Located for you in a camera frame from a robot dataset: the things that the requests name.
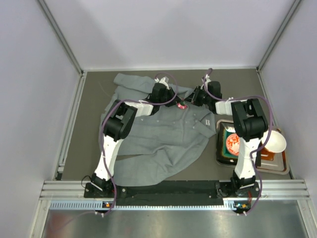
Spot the grey button-up shirt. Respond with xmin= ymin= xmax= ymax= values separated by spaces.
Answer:
xmin=98 ymin=72 xmax=216 ymax=187

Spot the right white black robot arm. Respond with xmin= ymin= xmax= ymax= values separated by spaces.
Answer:
xmin=185 ymin=81 xmax=272 ymax=197

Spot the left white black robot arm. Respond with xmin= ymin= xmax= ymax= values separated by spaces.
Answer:
xmin=87 ymin=82 xmax=182 ymax=197

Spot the black square plate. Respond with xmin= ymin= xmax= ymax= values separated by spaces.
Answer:
xmin=216 ymin=119 xmax=238 ymax=167

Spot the red white patterned dish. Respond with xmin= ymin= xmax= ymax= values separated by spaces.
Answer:
xmin=226 ymin=133 xmax=240 ymax=156

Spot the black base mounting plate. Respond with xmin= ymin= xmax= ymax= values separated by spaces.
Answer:
xmin=83 ymin=180 xmax=261 ymax=199

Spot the silver metal tray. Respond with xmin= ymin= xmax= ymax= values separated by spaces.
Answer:
xmin=214 ymin=119 xmax=290 ymax=176

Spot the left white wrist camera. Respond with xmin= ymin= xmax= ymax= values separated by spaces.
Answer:
xmin=154 ymin=77 xmax=170 ymax=90

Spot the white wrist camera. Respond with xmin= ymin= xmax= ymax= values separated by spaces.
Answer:
xmin=202 ymin=74 xmax=211 ymax=87
xmin=154 ymin=77 xmax=170 ymax=90

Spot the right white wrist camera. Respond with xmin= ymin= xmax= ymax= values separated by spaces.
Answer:
xmin=202 ymin=74 xmax=211 ymax=87

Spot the grey slotted cable duct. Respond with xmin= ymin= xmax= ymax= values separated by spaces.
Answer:
xmin=50 ymin=200 xmax=248 ymax=211

